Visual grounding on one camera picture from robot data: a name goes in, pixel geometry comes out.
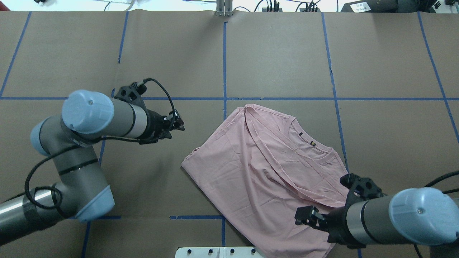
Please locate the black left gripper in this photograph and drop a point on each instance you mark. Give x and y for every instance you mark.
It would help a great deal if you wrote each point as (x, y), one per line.
(155, 123)

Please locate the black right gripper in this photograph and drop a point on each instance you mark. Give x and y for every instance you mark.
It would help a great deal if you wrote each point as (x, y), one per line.
(336, 217)

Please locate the pink Snoopy t-shirt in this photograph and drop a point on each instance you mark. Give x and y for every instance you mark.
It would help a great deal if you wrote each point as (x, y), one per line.
(257, 168)

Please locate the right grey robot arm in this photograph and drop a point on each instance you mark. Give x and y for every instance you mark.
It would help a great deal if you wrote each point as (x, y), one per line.
(416, 216)

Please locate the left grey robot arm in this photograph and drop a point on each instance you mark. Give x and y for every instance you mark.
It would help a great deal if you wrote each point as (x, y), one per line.
(69, 181)

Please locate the black box with label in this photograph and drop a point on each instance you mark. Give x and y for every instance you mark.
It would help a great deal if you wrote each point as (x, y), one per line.
(370, 6)

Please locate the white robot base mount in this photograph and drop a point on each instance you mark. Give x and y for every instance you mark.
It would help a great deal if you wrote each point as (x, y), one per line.
(219, 252)

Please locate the aluminium profile post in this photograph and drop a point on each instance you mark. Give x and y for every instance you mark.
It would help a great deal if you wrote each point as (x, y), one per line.
(224, 8)

